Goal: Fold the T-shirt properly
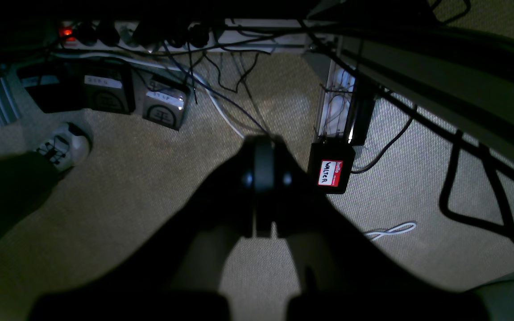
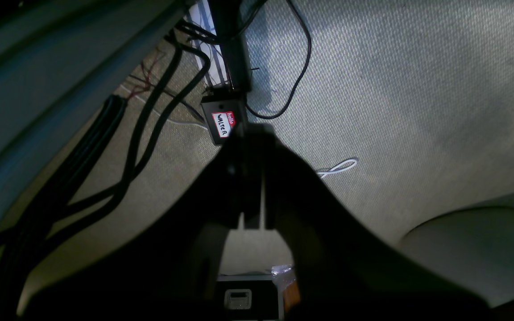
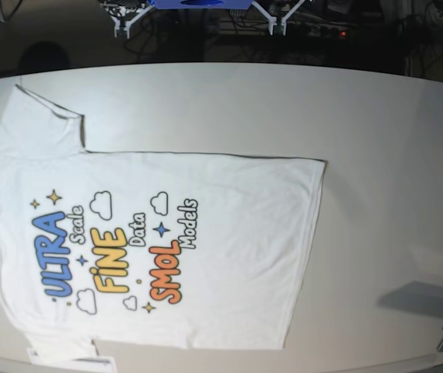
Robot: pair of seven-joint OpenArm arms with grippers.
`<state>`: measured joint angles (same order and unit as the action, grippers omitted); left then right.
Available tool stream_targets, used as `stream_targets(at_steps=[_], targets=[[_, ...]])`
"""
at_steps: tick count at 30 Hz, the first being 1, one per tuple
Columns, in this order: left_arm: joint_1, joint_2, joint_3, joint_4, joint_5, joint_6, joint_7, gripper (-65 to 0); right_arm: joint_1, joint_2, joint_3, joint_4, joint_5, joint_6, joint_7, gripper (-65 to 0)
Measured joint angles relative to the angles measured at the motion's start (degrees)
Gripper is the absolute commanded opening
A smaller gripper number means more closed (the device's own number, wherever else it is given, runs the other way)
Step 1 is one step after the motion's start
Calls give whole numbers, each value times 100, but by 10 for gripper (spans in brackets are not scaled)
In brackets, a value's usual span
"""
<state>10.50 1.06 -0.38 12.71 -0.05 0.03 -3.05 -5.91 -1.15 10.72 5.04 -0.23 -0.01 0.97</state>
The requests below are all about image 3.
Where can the white printed T-shirt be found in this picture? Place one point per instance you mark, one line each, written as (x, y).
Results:
(162, 249)

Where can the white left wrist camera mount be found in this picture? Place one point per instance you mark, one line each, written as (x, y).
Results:
(278, 24)

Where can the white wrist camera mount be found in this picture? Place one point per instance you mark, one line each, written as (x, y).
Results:
(125, 13)
(278, 24)

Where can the white paper label sheet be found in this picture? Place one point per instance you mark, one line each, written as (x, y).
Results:
(97, 364)

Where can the blue box at top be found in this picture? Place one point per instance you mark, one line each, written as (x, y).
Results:
(201, 4)

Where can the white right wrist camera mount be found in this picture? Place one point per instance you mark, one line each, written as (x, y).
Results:
(125, 13)

